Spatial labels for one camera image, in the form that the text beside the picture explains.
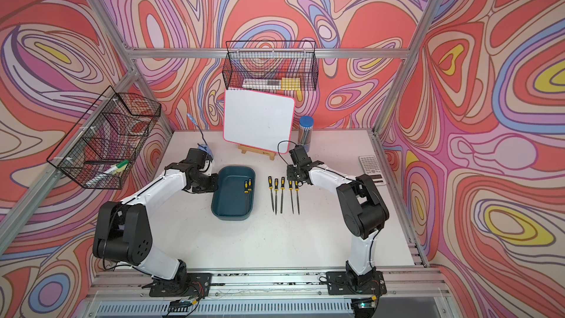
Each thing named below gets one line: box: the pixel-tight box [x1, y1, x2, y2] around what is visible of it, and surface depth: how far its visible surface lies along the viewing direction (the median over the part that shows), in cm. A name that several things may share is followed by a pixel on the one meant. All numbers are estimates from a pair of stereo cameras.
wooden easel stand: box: [237, 144, 277, 161], surface depth 107 cm
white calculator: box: [358, 154, 387, 187], surface depth 106 cm
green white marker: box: [85, 159, 131, 186], surface depth 73 cm
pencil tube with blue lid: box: [297, 115, 315, 153], surface depth 101 cm
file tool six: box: [244, 180, 249, 209], surface depth 98 cm
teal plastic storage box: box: [211, 165, 257, 221], surface depth 95 cm
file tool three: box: [280, 176, 286, 215], surface depth 98 cm
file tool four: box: [288, 180, 295, 215], surface depth 100 cm
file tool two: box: [273, 178, 279, 216], surface depth 100 cm
